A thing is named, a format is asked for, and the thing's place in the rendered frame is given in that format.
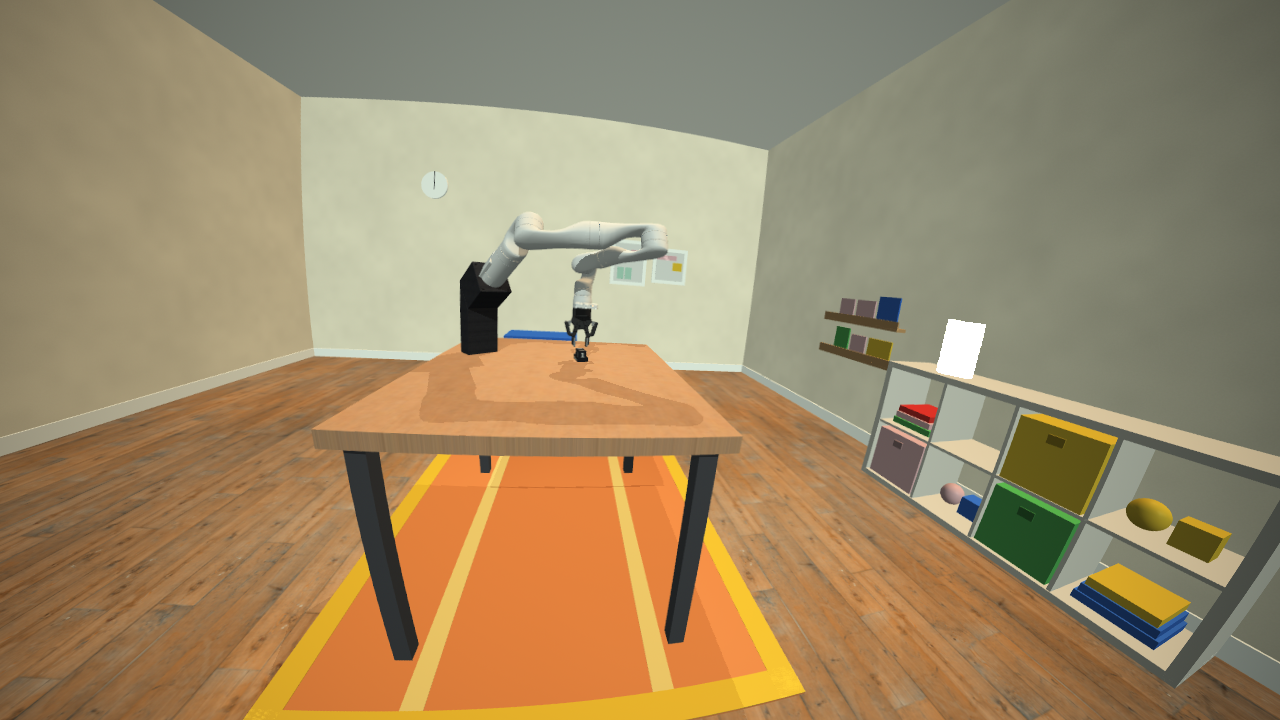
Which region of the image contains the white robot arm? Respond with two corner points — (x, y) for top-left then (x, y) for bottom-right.
(479, 211), (668, 309)

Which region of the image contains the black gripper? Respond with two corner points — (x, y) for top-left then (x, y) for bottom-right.
(564, 307), (598, 347)

